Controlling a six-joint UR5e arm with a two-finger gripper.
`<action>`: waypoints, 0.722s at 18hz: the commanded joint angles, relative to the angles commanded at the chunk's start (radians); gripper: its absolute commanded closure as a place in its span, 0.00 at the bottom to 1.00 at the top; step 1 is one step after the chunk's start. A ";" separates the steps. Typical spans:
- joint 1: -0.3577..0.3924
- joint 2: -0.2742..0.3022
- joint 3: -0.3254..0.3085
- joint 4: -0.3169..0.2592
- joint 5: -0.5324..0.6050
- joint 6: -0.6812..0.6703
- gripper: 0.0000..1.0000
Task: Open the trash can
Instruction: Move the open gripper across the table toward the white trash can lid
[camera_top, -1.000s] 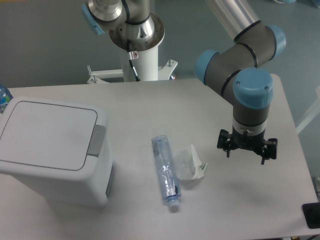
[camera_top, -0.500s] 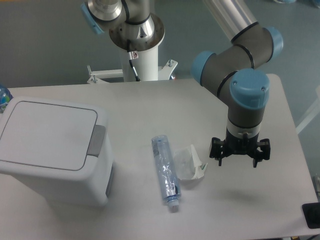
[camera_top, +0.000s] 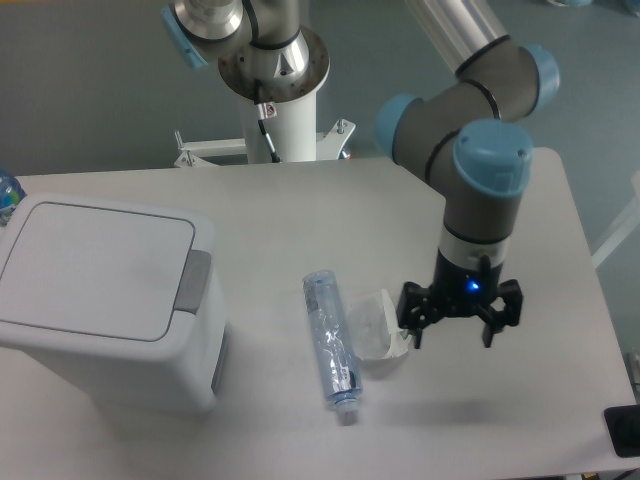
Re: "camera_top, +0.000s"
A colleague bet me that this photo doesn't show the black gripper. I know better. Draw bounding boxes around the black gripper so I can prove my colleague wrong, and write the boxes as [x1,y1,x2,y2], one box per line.
[396,252,523,349]

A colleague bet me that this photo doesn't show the crushed clear plastic bottle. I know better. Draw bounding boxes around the crushed clear plastic bottle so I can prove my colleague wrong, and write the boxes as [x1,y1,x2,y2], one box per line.
[302,270,362,426]

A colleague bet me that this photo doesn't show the water bottle blue label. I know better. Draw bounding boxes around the water bottle blue label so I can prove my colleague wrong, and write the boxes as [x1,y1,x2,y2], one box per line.
[0,169,27,227]

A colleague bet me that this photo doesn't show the white plastic trash can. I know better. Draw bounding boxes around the white plastic trash can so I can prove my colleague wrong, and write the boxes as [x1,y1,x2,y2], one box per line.
[1,193,229,413]

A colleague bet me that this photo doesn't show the black cable on pedestal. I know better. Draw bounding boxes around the black cable on pedestal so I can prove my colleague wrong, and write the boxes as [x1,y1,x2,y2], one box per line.
[252,78,284,165]

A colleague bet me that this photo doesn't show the white frame at right edge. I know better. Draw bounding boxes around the white frame at right edge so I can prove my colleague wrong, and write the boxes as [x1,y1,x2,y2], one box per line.
[591,171,639,268]

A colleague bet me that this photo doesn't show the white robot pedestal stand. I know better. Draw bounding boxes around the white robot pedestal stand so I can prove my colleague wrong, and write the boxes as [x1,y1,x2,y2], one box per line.
[172,27,357,169]

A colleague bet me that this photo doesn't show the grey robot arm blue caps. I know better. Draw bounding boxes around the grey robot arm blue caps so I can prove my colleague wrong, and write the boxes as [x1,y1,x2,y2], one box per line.
[161,1,560,345]

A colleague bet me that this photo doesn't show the black device at table edge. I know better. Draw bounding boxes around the black device at table edge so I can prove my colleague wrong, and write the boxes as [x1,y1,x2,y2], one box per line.
[604,404,639,458]

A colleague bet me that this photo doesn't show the crumpled white paper wrapper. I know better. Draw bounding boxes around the crumpled white paper wrapper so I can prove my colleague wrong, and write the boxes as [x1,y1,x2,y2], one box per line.
[346,289,411,362]

